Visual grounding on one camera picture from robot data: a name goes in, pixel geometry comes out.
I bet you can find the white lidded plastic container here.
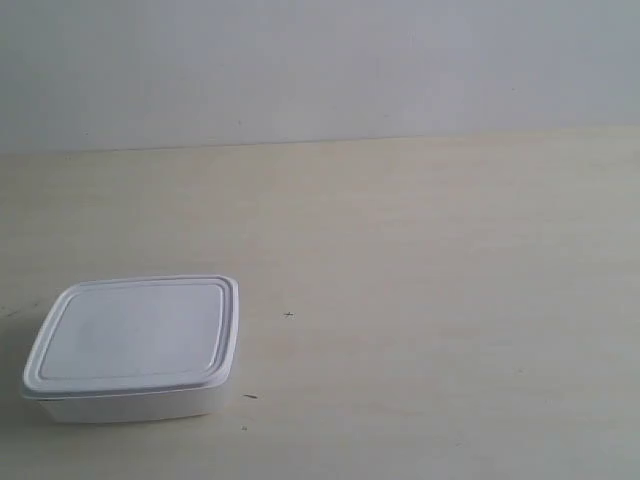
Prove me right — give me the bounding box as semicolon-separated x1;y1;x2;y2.
21;275;239;424

